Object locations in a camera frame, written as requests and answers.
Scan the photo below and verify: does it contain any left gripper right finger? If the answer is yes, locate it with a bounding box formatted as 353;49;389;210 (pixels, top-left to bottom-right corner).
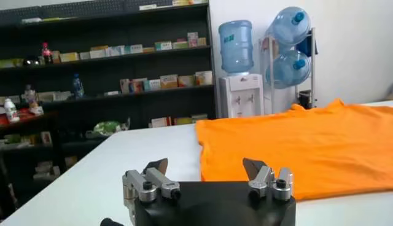
242;158;295;202

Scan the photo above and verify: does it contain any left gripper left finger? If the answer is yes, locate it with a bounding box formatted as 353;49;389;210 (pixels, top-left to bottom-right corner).
122;158;182;203

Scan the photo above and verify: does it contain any orange t-shirt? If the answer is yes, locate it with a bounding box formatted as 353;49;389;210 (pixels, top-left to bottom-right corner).
195;98;393;202

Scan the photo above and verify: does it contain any white red medicine box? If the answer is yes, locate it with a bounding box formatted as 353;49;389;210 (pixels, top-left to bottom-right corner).
149;116;173;128

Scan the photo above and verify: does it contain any green white plastic bag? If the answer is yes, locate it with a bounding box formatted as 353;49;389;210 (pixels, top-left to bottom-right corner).
85;118;131;138

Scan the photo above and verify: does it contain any white water dispenser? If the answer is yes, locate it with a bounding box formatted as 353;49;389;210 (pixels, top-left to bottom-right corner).
218;73;265;119

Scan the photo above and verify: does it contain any teal white medicine box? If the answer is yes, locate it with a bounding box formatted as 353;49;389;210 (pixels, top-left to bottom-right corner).
144;79;161;92

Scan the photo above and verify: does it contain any red orange medicine box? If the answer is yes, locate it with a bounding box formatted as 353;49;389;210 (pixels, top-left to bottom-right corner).
130;78;148;93

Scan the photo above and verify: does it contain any blue water jug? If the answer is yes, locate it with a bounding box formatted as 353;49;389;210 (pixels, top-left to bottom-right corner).
265;6;311;47
218;20;254;76
265;50;312;90

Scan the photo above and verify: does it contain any white metal jug rack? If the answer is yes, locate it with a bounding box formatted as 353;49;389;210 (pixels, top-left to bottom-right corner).
259;28;317;114

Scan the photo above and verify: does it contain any black shelf unit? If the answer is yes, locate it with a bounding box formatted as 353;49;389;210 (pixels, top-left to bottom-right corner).
0;0;217;216

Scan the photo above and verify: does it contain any blue plastic bottle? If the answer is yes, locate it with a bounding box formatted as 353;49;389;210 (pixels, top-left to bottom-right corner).
72;72;85;99

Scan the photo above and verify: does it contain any blue white medicine box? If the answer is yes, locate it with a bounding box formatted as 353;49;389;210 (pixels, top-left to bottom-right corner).
107;45;126;57

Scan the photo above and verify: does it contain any tall pink medicine box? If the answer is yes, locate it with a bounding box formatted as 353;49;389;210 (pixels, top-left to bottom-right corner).
187;32;199;48

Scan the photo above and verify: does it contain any yellow white medicine box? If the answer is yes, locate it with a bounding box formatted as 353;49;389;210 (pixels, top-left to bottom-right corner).
60;52;80;62

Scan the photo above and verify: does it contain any pink drink bottle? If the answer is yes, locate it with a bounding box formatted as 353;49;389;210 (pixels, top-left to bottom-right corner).
24;84;44;116

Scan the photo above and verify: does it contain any white plastic bottle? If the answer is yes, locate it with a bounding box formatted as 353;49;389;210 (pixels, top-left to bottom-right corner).
3;98;20;123

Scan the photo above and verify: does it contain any cola bottle red cap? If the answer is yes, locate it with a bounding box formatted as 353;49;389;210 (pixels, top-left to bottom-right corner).
41;42;53;64

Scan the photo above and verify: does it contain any shiny metal bowl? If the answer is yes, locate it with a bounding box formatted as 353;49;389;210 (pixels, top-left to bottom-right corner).
23;56;41;67

